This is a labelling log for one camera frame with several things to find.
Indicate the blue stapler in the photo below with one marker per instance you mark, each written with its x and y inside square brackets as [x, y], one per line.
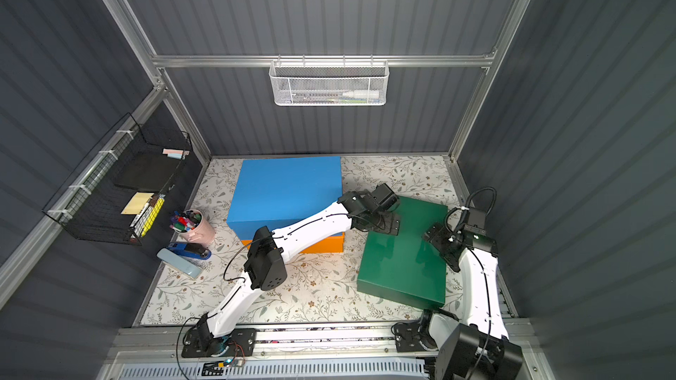
[190, 250]

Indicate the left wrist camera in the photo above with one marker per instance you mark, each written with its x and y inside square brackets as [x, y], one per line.
[382, 198]

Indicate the floral table mat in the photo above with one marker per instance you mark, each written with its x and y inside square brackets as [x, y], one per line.
[320, 287]

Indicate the pink blue sticky notes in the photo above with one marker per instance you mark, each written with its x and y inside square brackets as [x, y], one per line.
[176, 154]

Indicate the white marker in basket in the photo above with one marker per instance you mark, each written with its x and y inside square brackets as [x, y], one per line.
[360, 95]

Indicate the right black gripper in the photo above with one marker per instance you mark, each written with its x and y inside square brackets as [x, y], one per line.
[441, 240]

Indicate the white wire mesh basket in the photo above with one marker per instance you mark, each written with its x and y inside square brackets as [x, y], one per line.
[318, 82]

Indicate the pink pen cup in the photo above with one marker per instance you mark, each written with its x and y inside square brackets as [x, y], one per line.
[193, 227]

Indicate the orange shoebox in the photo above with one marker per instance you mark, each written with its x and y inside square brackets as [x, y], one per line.
[322, 245]

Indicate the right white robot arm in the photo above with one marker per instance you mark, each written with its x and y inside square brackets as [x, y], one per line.
[477, 345]

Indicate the green shoebox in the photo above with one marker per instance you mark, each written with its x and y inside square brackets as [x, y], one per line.
[405, 268]

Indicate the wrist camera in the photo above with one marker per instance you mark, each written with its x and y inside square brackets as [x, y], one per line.
[472, 220]
[382, 198]

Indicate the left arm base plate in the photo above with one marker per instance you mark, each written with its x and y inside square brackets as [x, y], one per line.
[240, 343]

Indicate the aluminium rail at front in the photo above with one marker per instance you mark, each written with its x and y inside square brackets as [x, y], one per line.
[159, 344]

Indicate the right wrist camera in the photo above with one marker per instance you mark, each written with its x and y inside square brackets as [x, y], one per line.
[472, 220]

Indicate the blue shoebox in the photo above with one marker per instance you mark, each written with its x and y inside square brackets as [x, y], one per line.
[279, 192]

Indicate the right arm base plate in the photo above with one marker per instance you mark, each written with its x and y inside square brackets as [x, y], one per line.
[409, 337]

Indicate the black wire wall basket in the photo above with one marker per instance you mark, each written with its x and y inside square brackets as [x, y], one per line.
[89, 206]

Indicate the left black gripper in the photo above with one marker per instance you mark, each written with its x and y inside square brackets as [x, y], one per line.
[389, 224]

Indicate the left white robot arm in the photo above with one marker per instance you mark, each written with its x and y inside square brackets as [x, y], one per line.
[271, 250]

